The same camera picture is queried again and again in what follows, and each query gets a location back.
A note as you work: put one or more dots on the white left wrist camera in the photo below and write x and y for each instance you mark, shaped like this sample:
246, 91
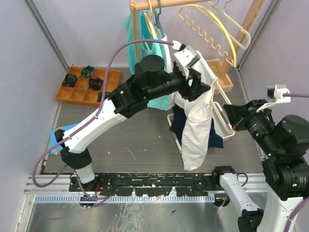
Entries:
187, 58

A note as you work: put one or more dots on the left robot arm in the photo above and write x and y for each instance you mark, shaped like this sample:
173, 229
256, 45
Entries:
116, 108

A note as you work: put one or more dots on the wooden hanger with teal shirt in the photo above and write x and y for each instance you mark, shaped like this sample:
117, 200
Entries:
148, 21

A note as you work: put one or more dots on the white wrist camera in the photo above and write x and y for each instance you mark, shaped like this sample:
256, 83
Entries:
187, 58
275, 97

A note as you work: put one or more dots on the cream plastic hanger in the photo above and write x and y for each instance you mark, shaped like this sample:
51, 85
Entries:
241, 29

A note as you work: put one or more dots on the rolled dark sock middle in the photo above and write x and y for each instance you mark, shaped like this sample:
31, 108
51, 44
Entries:
95, 83

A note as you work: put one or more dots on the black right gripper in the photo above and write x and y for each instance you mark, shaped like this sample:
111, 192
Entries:
236, 112

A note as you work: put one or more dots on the navy t shirt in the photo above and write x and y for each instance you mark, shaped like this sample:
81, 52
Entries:
178, 124

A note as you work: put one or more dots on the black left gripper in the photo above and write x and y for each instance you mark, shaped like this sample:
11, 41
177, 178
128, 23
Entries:
198, 87

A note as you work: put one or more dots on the rolled dark sock left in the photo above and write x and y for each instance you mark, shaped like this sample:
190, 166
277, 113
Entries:
69, 80

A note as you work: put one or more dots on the teal hanging t shirt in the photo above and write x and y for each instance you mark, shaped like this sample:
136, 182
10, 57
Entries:
149, 79

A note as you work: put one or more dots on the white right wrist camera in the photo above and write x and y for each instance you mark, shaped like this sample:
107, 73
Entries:
275, 97

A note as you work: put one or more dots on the white perforated plastic basket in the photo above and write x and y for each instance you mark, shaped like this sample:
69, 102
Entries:
222, 126

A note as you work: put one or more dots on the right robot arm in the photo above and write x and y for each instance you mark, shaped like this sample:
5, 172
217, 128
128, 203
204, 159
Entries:
286, 172

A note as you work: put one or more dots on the grey blue plastic hanger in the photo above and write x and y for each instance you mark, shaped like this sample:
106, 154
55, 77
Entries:
157, 17

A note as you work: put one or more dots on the white t shirt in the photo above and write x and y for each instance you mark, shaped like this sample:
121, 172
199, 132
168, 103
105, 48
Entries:
196, 132

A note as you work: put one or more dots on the white slotted cable duct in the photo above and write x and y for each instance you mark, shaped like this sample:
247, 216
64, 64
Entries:
77, 198

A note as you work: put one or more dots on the rolled dark sock top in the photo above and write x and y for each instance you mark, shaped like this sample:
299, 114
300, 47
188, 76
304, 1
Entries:
87, 72

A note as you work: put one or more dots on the wooden compartment tray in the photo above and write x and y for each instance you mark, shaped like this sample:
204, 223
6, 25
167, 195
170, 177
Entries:
81, 94

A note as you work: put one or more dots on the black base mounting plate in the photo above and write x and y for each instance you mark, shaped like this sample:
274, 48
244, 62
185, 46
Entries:
153, 184

